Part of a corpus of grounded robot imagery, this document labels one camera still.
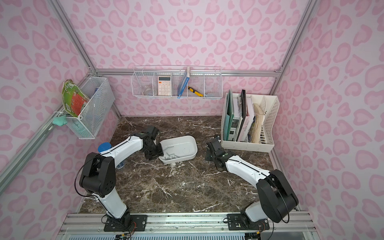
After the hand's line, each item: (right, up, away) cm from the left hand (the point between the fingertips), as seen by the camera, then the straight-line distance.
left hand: (161, 152), depth 92 cm
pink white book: (+49, +19, -13) cm, 54 cm away
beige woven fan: (+61, +24, +2) cm, 66 cm away
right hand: (+29, +1, -3) cm, 29 cm away
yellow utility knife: (+22, +38, +5) cm, 44 cm away
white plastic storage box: (+9, +1, +9) cm, 13 cm away
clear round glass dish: (-9, +39, +3) cm, 40 cm away
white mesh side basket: (-33, +32, -6) cm, 46 cm away
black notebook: (+48, +27, -7) cm, 55 cm away
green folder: (+39, +20, -12) cm, 45 cm away
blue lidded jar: (-28, +5, -12) cm, 31 cm away
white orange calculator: (+2, +42, +3) cm, 42 cm away
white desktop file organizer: (+71, +31, +7) cm, 78 cm away
